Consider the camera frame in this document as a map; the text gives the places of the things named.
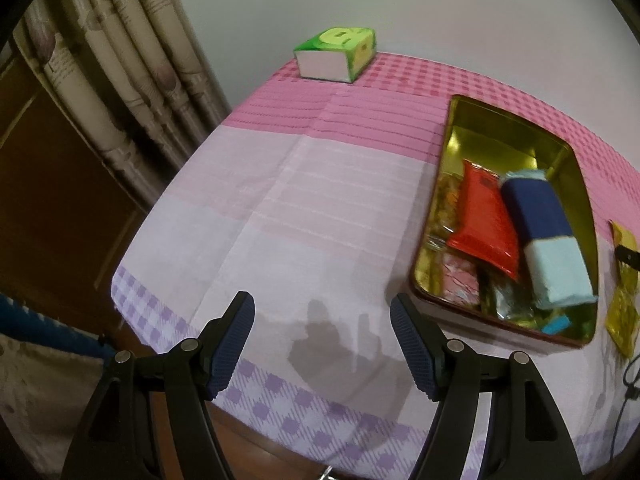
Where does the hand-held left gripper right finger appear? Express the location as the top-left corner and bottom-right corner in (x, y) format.
(389, 293), (583, 480)

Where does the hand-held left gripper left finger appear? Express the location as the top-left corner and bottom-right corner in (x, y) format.
(61, 290), (256, 480)

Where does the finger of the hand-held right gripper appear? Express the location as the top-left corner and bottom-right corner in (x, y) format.
(615, 244), (640, 269)

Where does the yellow snack packet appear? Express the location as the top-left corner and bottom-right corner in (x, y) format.
(604, 280), (640, 359)
(610, 219), (640, 281)

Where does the pink candy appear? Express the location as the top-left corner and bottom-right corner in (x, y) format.
(439, 254), (482, 307)

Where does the navy and light blue packet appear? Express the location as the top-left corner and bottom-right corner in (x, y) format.
(499, 169), (599, 310)

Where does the blue candy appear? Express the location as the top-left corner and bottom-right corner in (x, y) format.
(539, 312), (574, 336)

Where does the silver foil packet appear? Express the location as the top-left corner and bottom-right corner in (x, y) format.
(487, 279), (532, 322)

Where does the red snack packet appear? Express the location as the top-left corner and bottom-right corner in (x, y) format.
(446, 158), (521, 281)

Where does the clear fried snack packet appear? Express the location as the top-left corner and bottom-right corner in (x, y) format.
(425, 172), (467, 255)

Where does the gold metal tin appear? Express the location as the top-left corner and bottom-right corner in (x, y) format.
(408, 93), (600, 350)

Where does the pink checkered tablecloth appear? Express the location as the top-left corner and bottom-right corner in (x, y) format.
(110, 51), (640, 478)

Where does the blue cloth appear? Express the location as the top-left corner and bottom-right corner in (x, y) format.
(0, 294), (117, 363)

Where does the white cloth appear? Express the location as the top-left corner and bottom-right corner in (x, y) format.
(0, 332), (103, 478)

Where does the brown wooden cabinet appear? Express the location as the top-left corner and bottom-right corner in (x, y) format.
(0, 55), (151, 321)

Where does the beige patterned curtain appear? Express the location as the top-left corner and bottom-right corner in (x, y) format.
(10, 0), (232, 211)

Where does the green tissue box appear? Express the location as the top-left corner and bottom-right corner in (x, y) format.
(292, 26), (377, 84)

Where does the black cable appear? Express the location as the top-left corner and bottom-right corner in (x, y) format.
(606, 359), (640, 463)

